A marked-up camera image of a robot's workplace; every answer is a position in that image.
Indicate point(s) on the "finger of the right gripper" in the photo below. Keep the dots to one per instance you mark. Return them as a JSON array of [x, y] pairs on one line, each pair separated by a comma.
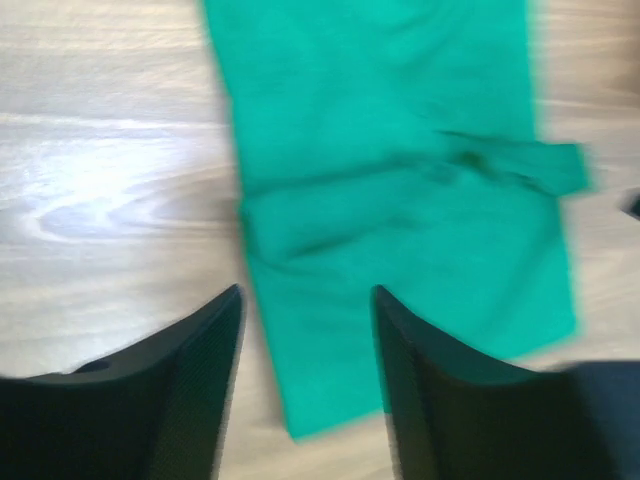
[[631, 204]]

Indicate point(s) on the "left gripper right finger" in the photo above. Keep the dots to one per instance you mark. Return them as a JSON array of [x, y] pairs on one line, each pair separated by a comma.
[[457, 413]]

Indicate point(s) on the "green t shirt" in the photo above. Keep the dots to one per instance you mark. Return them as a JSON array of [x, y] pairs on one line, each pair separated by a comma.
[[391, 143]]

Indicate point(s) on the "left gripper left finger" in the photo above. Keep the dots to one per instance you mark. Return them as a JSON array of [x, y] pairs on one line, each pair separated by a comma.
[[153, 410]]

